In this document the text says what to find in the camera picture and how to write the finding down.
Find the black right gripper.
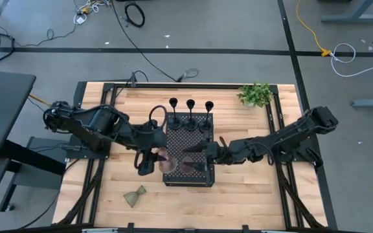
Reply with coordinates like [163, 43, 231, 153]
[182, 140, 233, 173]

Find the black perforated metal shelf riser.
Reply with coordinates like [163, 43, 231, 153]
[162, 111, 216, 188]

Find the black desk leg frame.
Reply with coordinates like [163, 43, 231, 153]
[0, 139, 67, 213]

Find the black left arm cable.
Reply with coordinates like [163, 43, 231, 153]
[133, 105, 168, 169]

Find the grey looped cable with plug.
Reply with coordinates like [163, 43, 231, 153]
[176, 67, 200, 82]

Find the yellow extension cable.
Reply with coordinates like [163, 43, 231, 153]
[295, 0, 332, 58]

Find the coiled black cable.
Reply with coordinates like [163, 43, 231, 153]
[124, 1, 146, 28]

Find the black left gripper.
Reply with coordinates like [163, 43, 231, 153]
[134, 139, 168, 177]

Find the black floor tape strip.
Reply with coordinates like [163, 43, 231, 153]
[277, 0, 339, 231]
[0, 47, 373, 58]

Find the potted green plant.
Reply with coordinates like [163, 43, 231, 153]
[237, 83, 273, 108]

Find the white floor cable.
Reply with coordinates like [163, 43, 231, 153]
[330, 42, 373, 78]

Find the dark grey desk top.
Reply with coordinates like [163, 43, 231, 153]
[0, 69, 37, 224]

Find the black cable clamp post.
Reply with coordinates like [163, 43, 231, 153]
[121, 71, 150, 89]

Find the green ribbed glass candle holder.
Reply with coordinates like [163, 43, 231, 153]
[122, 184, 148, 208]

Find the white adapter with cables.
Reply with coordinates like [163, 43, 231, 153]
[73, 0, 111, 25]

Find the black metal candlestick holder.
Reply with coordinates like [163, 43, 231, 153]
[183, 98, 199, 132]
[168, 97, 183, 131]
[199, 100, 215, 133]

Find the black aluminium table frame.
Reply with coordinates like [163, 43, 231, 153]
[65, 82, 339, 233]

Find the black cable bundle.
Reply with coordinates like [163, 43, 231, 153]
[56, 158, 107, 226]
[276, 161, 325, 229]

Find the long black floor cable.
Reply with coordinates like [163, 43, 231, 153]
[110, 0, 178, 82]

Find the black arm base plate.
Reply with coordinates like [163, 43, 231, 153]
[65, 135, 110, 160]
[269, 139, 320, 162]

